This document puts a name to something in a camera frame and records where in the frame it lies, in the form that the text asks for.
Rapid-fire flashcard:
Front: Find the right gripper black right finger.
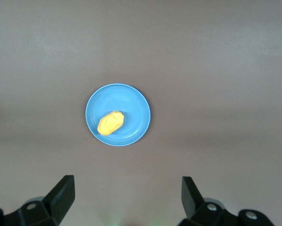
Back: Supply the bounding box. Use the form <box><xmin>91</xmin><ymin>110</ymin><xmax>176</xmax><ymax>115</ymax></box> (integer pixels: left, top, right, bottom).
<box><xmin>181</xmin><ymin>176</ymin><xmax>274</xmax><ymax>226</ymax></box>

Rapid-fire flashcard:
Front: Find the yellow potato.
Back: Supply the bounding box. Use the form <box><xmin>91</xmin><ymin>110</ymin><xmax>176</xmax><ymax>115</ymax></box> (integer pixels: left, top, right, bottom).
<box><xmin>97</xmin><ymin>110</ymin><xmax>125</xmax><ymax>136</ymax></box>

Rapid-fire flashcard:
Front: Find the brown table cover sheet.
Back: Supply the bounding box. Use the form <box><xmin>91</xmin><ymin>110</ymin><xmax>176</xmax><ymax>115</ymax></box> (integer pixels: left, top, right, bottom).
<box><xmin>0</xmin><ymin>0</ymin><xmax>282</xmax><ymax>226</ymax></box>

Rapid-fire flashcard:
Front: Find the blue round plate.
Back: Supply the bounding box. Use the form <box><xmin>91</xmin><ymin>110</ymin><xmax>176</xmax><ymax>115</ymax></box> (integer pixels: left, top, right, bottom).
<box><xmin>85</xmin><ymin>83</ymin><xmax>152</xmax><ymax>147</ymax></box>

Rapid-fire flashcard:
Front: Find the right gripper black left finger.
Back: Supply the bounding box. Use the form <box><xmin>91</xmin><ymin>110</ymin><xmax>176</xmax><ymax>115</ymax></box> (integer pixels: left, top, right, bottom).
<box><xmin>0</xmin><ymin>175</ymin><xmax>75</xmax><ymax>226</ymax></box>

